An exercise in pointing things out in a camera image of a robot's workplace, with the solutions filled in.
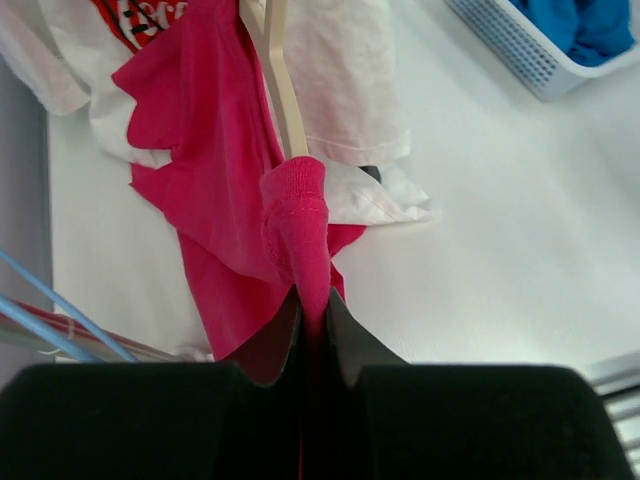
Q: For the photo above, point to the white plastic basket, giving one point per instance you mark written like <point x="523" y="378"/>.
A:
<point x="534" y="59"/>

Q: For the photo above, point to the dark grey t shirt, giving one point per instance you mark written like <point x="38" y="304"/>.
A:
<point x="372" y="171"/>

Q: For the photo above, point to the white coca cola t shirt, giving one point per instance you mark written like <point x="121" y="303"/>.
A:
<point x="340" y="57"/>

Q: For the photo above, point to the blue wire hanger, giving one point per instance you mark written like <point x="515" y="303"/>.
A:
<point x="44" y="328"/>

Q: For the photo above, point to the pink magenta t shirt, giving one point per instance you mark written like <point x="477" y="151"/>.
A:
<point x="251" y="224"/>

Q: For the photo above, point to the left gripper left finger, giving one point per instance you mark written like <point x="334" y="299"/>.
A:
<point x="237" y="418"/>

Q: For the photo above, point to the aluminium mounting rail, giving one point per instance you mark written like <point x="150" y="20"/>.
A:
<point x="616" y="381"/>

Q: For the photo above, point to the wooden clothes hanger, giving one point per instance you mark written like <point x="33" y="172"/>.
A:
<point x="266" y="25"/>

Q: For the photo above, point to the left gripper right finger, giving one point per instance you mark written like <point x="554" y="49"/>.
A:
<point x="392" y="419"/>

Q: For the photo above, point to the blue cloth in basket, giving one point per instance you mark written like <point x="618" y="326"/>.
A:
<point x="589" y="32"/>

